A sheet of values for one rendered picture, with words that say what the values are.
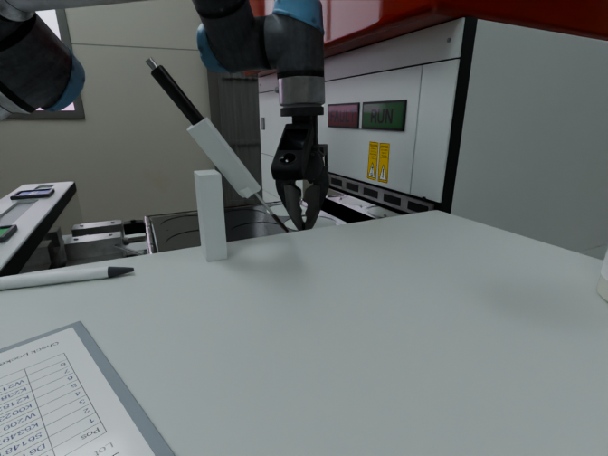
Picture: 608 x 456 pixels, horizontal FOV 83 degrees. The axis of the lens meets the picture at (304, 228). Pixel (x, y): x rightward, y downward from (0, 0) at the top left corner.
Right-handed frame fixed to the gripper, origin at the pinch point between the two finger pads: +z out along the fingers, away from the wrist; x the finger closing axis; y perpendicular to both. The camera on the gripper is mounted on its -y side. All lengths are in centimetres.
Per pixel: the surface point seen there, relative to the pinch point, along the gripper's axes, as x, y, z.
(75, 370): 4.4, -43.4, -5.5
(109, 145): 163, 155, -7
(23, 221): 36.1, -18.3, -6.0
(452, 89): -21.9, -3.5, -21.3
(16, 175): 215, 129, 10
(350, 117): -7.2, 16.0, -18.3
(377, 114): -12.3, 9.1, -18.5
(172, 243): 20.6, -8.1, 0.6
